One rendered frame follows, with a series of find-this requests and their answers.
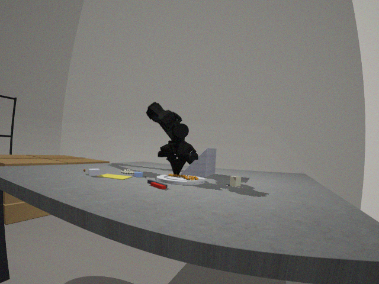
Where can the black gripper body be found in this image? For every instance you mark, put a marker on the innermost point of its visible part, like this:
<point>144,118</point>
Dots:
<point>183,155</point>

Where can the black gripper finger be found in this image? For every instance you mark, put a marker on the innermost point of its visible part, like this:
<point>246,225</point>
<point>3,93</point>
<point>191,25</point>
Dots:
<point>179,165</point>
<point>173,164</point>

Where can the cream cube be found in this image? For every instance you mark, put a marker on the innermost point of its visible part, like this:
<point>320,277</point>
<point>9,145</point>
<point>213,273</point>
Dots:
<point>235,181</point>

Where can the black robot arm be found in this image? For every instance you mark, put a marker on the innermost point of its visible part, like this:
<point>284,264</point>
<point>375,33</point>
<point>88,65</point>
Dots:
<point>170,122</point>

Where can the yellow flat rectangular sheet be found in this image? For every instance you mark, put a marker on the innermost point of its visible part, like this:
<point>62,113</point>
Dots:
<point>119,177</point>

